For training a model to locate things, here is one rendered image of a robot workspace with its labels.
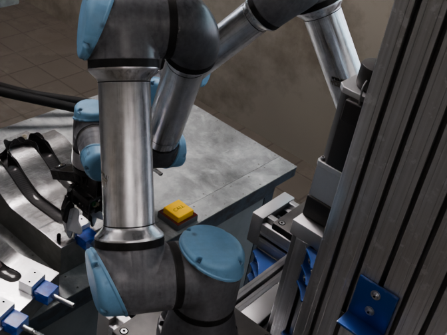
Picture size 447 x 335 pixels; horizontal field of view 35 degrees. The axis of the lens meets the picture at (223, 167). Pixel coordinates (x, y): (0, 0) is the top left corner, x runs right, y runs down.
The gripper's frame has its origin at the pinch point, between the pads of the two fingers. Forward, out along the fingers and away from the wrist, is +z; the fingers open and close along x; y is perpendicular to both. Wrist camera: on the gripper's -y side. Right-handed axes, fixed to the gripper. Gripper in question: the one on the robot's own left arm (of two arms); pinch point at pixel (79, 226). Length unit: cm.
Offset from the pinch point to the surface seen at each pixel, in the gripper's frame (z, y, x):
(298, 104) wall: 61, -63, 197
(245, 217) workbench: 28, 4, 66
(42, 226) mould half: 1.9, -7.3, -5.5
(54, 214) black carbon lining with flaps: 2.5, -9.7, 0.1
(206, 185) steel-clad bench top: 11, -2, 50
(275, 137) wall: 87, -73, 197
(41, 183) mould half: 1.4, -20.8, 4.2
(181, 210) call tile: 7.0, 5.1, 31.4
